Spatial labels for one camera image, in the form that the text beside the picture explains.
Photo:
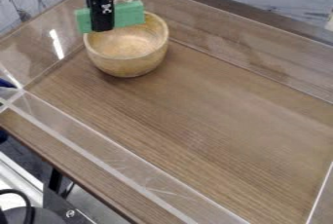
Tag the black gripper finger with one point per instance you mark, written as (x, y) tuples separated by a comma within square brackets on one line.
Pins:
[(101, 12)]

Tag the black table leg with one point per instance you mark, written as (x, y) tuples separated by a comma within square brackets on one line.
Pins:
[(55, 181)]

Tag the green rectangular block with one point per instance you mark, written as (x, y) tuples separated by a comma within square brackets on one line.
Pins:
[(123, 14)]

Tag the light brown wooden bowl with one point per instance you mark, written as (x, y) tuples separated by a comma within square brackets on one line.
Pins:
[(128, 51)]

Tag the clear acrylic tray wall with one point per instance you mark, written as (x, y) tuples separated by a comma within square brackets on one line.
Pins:
[(219, 139)]

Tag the black metal base plate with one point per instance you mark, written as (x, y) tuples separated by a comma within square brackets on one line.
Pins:
[(56, 203)]

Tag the blue object at edge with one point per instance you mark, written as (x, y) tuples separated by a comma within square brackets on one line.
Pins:
[(5, 84)]

